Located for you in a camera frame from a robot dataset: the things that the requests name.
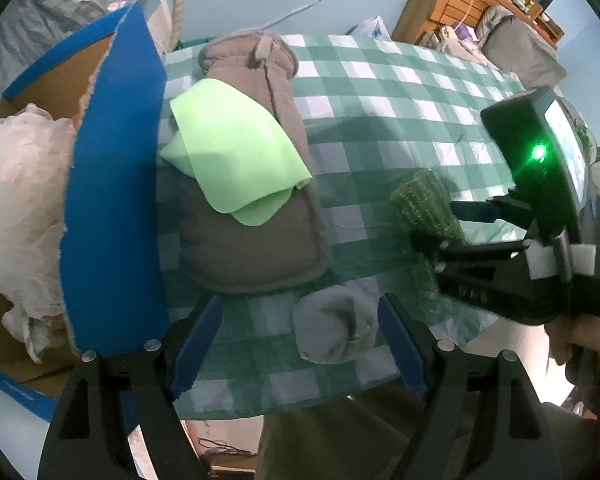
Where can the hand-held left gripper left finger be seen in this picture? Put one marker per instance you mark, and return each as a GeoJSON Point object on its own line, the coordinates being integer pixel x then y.
{"type": "Point", "coordinates": [200, 342]}

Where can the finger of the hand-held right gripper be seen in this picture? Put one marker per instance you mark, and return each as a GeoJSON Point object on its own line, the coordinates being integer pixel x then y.
{"type": "Point", "coordinates": [460, 250]}
{"type": "Point", "coordinates": [480, 211]}

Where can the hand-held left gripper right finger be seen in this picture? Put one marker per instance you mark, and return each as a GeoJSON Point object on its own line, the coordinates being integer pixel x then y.
{"type": "Point", "coordinates": [400, 345]}

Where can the green knitted cloth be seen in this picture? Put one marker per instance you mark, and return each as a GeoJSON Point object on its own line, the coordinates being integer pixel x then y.
{"type": "Point", "coordinates": [425, 200]}

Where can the grey sock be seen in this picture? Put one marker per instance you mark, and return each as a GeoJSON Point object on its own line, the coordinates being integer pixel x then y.
{"type": "Point", "coordinates": [330, 325]}

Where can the white sock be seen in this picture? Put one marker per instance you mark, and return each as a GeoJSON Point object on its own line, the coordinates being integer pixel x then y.
{"type": "Point", "coordinates": [30, 335]}

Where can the blue cardboard box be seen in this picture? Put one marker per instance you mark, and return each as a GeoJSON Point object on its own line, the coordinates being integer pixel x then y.
{"type": "Point", "coordinates": [115, 185]}

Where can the white plastic wrap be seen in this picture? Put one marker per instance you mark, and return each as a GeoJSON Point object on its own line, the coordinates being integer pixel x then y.
{"type": "Point", "coordinates": [20, 200]}

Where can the person's right hand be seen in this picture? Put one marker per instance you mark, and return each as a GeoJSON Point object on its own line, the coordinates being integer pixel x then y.
{"type": "Point", "coordinates": [562, 340]}

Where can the brown oven mitt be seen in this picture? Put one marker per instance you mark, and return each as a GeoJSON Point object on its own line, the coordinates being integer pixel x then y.
{"type": "Point", "coordinates": [250, 255]}

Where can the grey pillow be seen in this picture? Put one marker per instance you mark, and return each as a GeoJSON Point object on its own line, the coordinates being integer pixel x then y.
{"type": "Point", "coordinates": [525, 45]}

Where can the green checkered tablecloth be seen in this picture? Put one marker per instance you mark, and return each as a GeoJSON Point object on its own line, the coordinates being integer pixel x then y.
{"type": "Point", "coordinates": [380, 110]}

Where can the purple package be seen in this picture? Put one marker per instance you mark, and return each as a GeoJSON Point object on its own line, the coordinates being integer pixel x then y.
{"type": "Point", "coordinates": [464, 34]}

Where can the black bottle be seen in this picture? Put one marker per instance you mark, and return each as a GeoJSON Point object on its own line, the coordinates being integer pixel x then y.
{"type": "Point", "coordinates": [545, 2]}

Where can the light green cloth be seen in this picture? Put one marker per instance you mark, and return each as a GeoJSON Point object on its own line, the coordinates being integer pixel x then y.
{"type": "Point", "coordinates": [230, 160]}

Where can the wooden headboard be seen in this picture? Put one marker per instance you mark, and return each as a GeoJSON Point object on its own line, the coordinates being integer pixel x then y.
{"type": "Point", "coordinates": [445, 5]}

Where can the white plastic bag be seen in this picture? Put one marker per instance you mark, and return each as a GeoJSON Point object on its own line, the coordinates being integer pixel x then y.
{"type": "Point", "coordinates": [372, 27]}

